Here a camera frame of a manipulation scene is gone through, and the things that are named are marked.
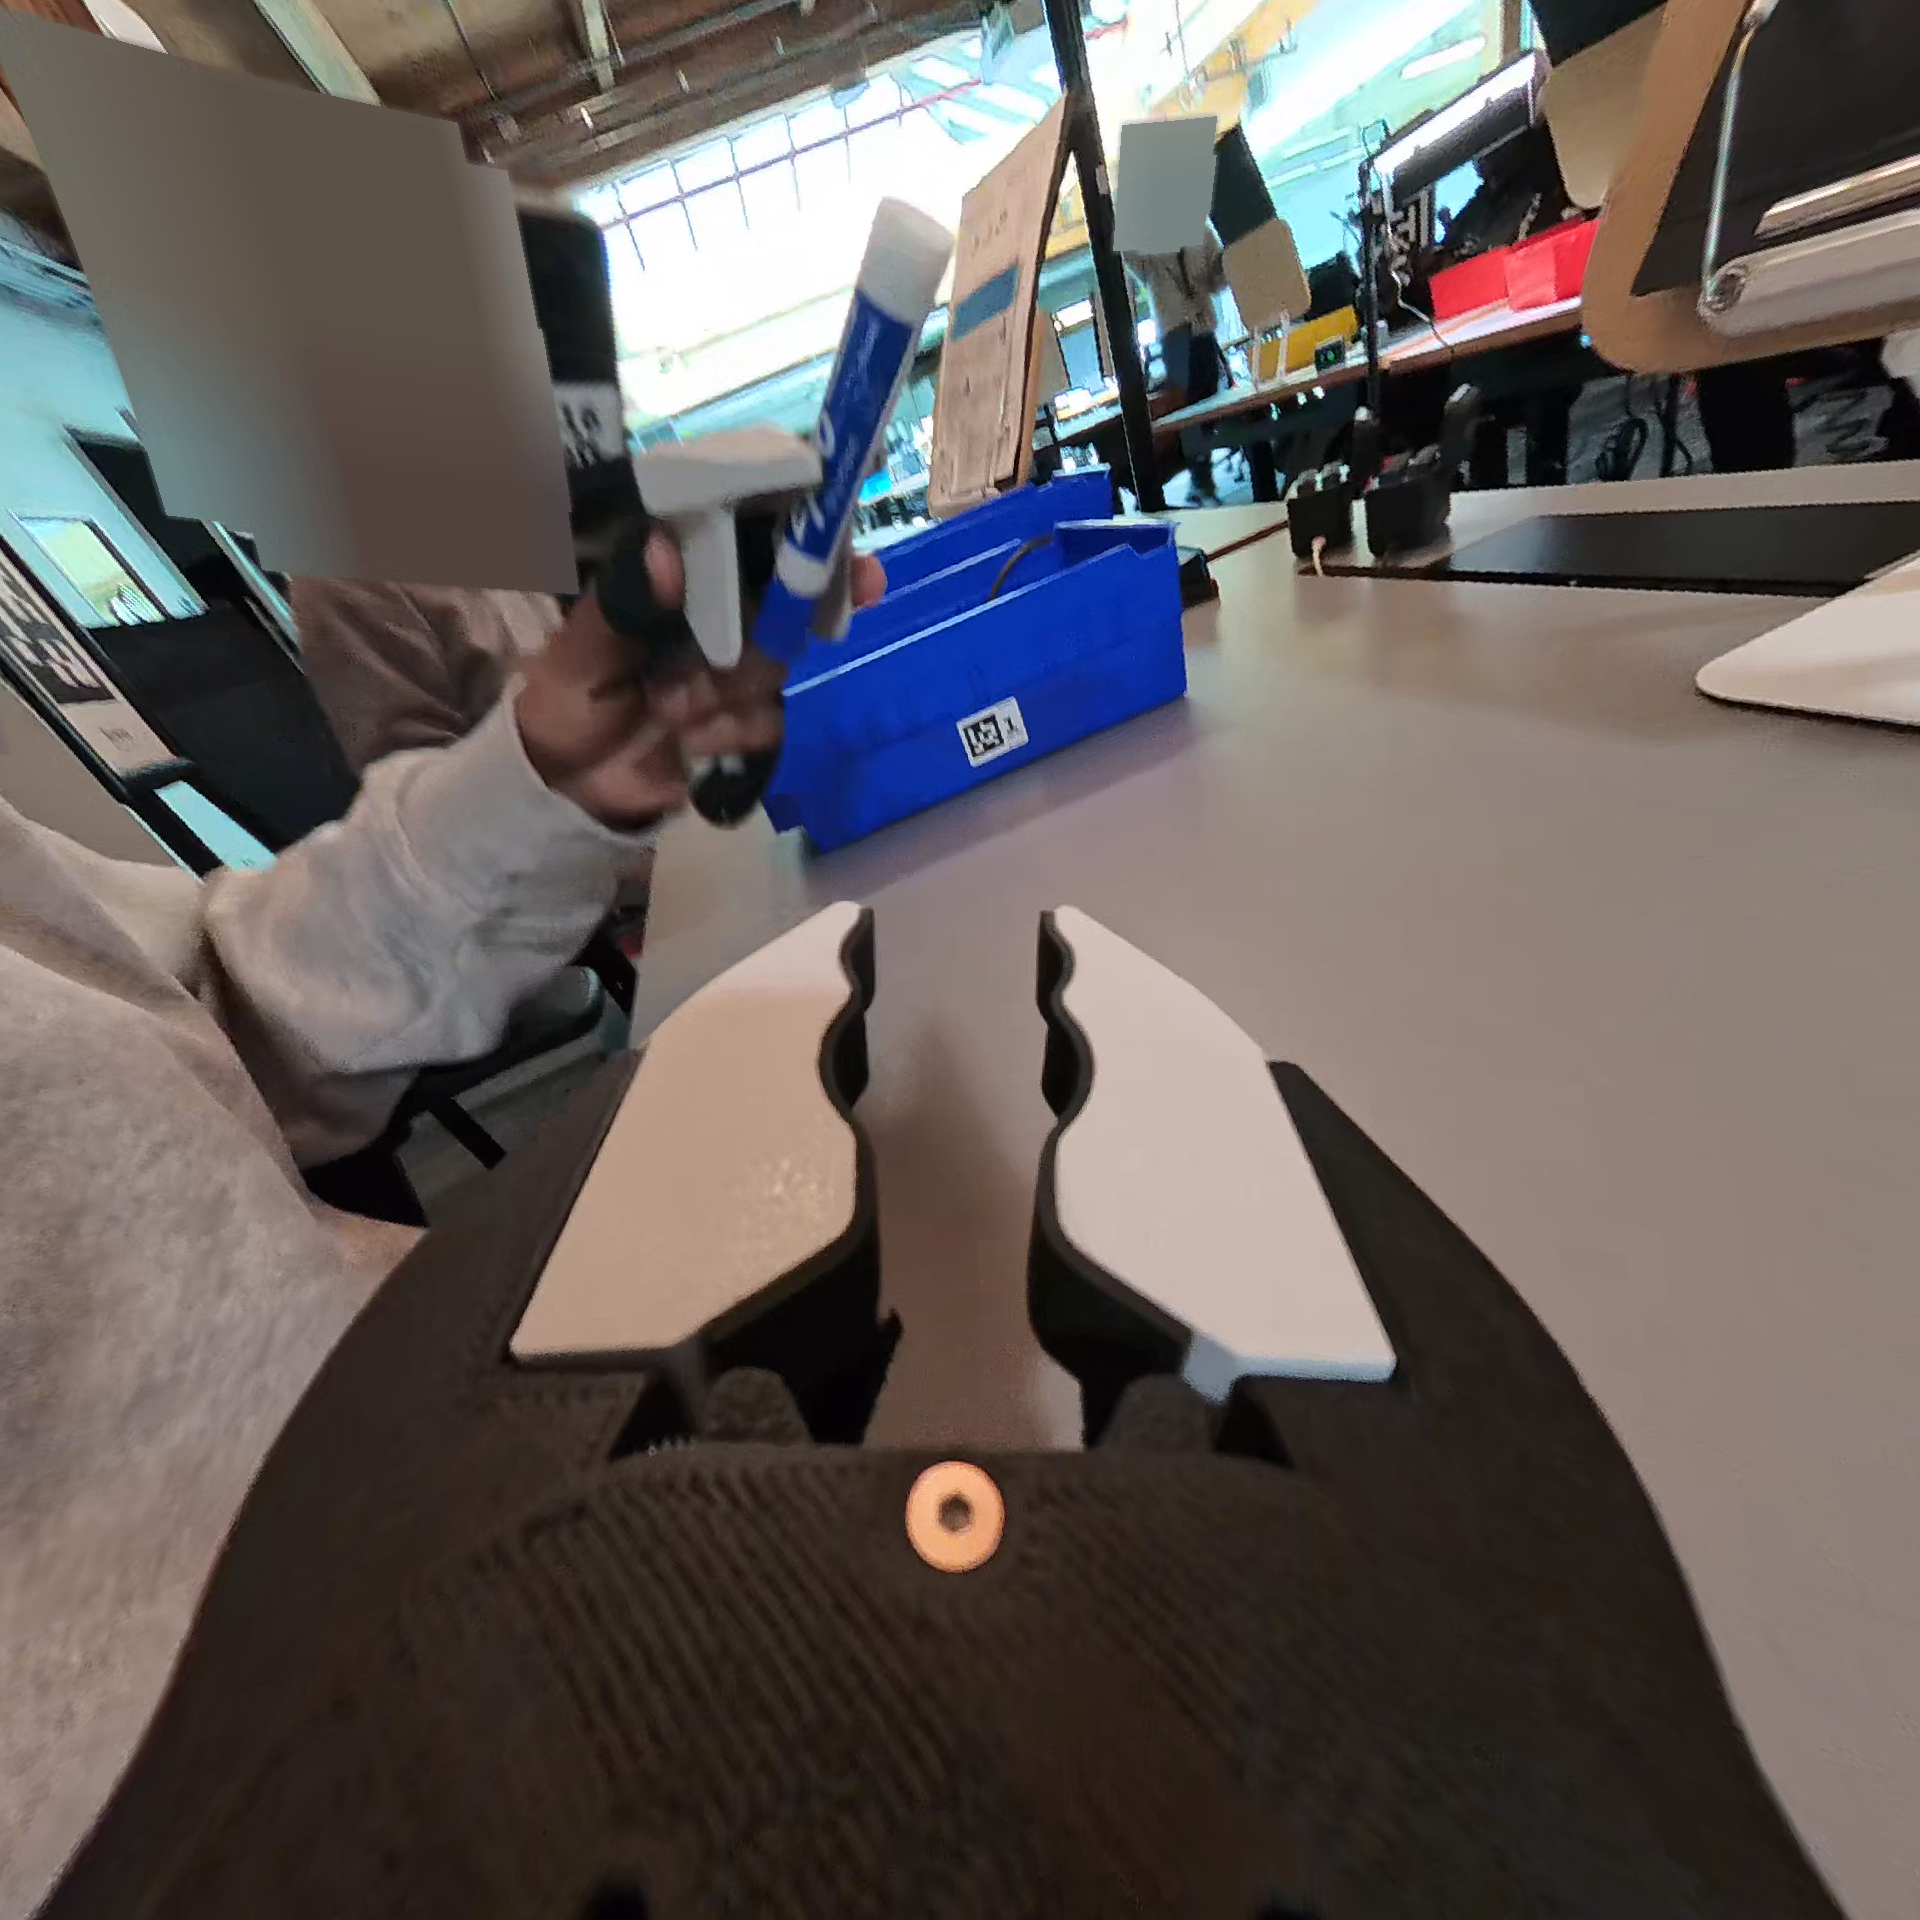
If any white wire stand base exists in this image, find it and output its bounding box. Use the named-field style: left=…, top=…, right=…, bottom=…
left=1695, top=551, right=1920, bottom=732

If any person's left forearm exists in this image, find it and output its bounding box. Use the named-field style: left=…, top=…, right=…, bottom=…
left=202, top=681, right=661, bottom=1163

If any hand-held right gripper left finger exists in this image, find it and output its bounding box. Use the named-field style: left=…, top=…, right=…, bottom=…
left=509, top=901, right=905, bottom=1445

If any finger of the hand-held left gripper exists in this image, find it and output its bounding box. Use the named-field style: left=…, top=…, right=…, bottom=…
left=629, top=427, right=822, bottom=669

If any yellow plastic bin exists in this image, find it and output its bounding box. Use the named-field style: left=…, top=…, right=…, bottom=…
left=1252, top=306, right=1364, bottom=383

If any person's left hand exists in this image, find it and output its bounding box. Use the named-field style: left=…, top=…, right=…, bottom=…
left=513, top=568, right=789, bottom=834

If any wooden workbench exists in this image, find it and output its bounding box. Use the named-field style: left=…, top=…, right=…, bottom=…
left=1145, top=291, right=1590, bottom=503

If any brown cardboard sign board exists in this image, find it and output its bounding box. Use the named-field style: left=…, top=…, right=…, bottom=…
left=925, top=96, right=1073, bottom=519

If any black metal pole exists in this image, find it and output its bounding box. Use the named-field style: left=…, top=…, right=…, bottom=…
left=1041, top=0, right=1175, bottom=515

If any black battery charger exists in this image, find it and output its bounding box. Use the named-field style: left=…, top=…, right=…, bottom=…
left=1285, top=462, right=1360, bottom=566
left=1360, top=440, right=1453, bottom=558

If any person's grey sweatshirt torso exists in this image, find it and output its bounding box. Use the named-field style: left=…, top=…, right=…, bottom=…
left=0, top=795, right=429, bottom=1920

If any black framed machine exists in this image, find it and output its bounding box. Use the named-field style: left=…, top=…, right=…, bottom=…
left=1356, top=50, right=1553, bottom=324

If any blue white marker pen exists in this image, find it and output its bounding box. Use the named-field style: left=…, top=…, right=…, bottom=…
left=750, top=198, right=956, bottom=669

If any blue plastic bin with sticker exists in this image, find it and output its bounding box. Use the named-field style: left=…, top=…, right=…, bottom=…
left=761, top=517, right=1189, bottom=856

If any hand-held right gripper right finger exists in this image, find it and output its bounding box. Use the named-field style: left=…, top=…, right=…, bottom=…
left=1029, top=905, right=1399, bottom=1449

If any large cardboard backed black screen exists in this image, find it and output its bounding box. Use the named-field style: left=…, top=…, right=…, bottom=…
left=1581, top=0, right=1920, bottom=375

